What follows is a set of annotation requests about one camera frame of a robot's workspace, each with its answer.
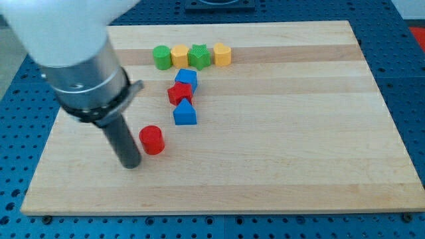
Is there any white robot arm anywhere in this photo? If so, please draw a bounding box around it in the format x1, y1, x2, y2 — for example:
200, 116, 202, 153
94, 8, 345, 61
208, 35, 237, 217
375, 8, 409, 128
1, 0, 143, 169

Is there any red cylinder block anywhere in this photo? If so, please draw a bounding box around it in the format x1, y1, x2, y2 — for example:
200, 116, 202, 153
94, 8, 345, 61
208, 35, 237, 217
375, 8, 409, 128
139, 125, 165, 155

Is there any green cylinder block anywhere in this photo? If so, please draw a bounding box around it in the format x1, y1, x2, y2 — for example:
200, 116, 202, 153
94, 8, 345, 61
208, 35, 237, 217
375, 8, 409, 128
153, 45, 172, 70

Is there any red star block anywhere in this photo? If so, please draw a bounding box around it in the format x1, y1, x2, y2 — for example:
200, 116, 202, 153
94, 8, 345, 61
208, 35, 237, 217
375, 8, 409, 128
167, 82, 193, 106

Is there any wooden board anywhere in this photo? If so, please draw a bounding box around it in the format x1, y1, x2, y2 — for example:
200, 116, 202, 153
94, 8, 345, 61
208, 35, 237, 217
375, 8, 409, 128
21, 21, 424, 216

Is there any blue cube block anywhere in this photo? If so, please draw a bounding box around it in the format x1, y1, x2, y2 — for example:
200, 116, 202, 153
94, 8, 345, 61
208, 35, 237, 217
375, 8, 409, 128
175, 69, 198, 93

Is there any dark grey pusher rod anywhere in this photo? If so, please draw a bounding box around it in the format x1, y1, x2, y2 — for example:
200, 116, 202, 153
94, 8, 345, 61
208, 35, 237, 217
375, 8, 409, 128
102, 114, 142, 169

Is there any blue triangle block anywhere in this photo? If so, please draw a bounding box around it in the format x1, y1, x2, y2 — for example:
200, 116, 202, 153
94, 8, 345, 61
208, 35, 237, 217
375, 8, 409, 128
173, 98, 197, 125

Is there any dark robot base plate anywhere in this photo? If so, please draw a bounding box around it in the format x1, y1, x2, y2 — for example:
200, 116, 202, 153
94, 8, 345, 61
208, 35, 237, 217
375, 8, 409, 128
184, 0, 256, 12

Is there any yellow hexagon block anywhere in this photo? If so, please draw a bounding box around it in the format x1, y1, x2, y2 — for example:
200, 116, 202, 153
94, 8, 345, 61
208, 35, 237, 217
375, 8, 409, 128
171, 44, 189, 68

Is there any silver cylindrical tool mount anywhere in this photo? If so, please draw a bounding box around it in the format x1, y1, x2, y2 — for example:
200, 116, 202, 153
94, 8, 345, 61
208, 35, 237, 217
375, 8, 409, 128
41, 40, 143, 128

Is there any yellow heart block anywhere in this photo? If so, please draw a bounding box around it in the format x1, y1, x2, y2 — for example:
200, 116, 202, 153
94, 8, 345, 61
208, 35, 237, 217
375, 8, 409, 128
213, 42, 232, 66

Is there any green star block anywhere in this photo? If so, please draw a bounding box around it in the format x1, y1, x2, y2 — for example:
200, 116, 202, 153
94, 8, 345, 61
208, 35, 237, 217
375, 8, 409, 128
188, 44, 211, 70

